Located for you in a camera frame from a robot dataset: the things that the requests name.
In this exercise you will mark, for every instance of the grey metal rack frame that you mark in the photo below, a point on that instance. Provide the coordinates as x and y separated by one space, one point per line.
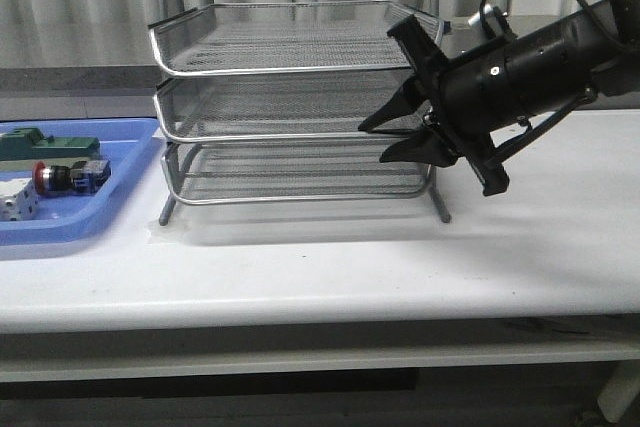
395 130

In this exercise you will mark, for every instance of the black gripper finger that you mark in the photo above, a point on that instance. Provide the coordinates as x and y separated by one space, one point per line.
430 146
405 101

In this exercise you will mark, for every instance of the white metal block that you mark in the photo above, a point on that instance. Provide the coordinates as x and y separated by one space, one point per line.
19 199

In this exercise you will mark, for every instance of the silver mesh top tray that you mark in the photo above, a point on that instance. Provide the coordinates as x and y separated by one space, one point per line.
263 38

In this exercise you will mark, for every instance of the red emergency stop button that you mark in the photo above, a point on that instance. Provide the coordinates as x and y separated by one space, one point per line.
84 177

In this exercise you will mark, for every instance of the steel back counter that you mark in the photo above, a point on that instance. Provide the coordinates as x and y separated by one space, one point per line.
77 57

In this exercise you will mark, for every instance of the silver mesh tray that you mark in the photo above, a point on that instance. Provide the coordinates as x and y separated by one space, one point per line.
264 171
263 38
273 106

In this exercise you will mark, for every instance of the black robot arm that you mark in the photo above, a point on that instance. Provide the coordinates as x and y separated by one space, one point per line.
494 100

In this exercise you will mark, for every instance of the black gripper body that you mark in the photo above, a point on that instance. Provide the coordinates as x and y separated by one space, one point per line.
459 100

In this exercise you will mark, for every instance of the white table leg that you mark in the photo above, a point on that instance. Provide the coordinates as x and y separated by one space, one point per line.
620 391

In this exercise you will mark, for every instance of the blue plastic tray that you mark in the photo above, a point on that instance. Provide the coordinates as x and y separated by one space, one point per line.
128 144

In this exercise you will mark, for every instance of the silver mesh bottom tray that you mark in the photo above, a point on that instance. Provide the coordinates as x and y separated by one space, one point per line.
264 171

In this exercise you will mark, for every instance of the green electrical module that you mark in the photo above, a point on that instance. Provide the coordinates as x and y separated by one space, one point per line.
23 147

